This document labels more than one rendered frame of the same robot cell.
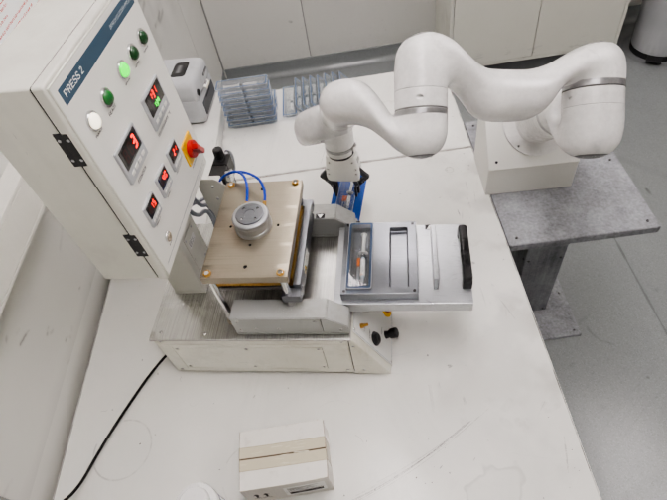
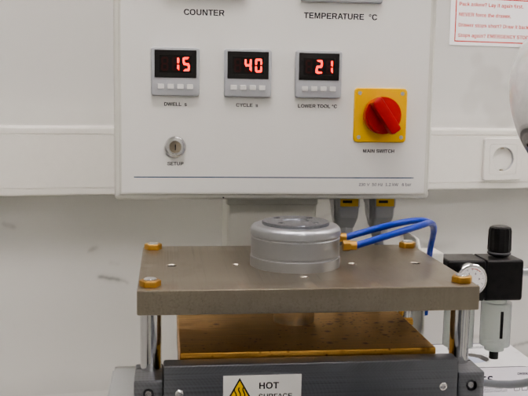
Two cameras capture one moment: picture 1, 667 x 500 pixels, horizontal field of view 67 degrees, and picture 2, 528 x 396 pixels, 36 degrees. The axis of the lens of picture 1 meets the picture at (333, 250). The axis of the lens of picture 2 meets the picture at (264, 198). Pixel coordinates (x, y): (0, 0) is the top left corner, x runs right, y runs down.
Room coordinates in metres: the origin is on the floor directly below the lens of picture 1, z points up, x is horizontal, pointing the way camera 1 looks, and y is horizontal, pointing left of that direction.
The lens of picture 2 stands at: (0.48, -0.49, 1.26)
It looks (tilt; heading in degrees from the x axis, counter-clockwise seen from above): 7 degrees down; 70
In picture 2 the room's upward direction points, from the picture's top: 1 degrees clockwise
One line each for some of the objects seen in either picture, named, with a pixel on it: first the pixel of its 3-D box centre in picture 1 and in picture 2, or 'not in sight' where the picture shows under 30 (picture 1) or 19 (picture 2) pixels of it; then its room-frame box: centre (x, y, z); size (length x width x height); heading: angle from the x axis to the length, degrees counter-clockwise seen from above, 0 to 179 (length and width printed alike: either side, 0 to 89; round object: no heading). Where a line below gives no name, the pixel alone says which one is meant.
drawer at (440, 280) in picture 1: (401, 262); not in sight; (0.68, -0.14, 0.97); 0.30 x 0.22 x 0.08; 77
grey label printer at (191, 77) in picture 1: (176, 90); not in sight; (1.73, 0.45, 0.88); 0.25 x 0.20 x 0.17; 79
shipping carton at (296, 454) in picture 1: (286, 460); not in sight; (0.36, 0.19, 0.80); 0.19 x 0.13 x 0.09; 85
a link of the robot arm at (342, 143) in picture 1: (334, 124); not in sight; (1.13, -0.07, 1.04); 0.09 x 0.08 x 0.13; 89
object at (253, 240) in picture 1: (244, 226); (309, 284); (0.78, 0.18, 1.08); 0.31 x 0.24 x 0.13; 167
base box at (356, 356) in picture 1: (285, 291); not in sight; (0.76, 0.14, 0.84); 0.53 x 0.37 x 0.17; 77
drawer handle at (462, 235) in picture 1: (465, 255); not in sight; (0.65, -0.28, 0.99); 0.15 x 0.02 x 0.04; 167
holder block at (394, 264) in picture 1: (379, 259); not in sight; (0.69, -0.10, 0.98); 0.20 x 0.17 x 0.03; 167
